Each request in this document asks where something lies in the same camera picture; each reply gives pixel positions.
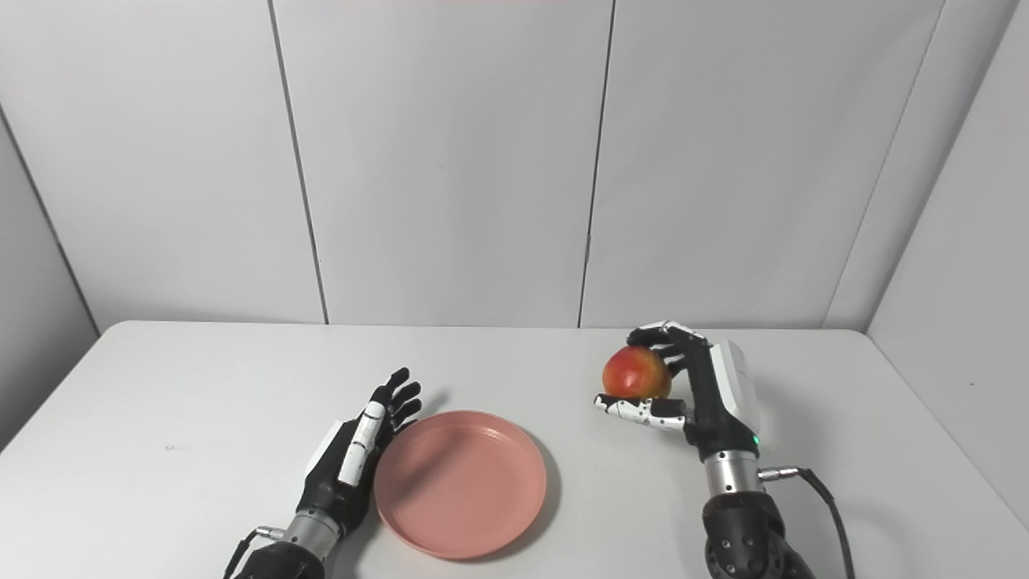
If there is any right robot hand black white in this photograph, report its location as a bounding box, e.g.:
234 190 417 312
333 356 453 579
594 321 762 463

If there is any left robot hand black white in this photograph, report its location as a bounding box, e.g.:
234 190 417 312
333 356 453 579
296 368 424 536

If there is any red yellow pomegranate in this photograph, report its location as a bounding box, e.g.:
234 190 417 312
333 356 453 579
602 345 673 400

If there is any pink plastic plate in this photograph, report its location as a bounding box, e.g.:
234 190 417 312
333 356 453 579
374 410 548 561

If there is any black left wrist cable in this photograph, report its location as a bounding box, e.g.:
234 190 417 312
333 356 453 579
222 526 285 579

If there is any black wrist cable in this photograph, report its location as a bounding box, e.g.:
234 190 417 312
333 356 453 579
759 466 856 579
222 526 285 579

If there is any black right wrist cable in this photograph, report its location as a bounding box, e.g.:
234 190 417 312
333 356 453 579
759 466 856 579

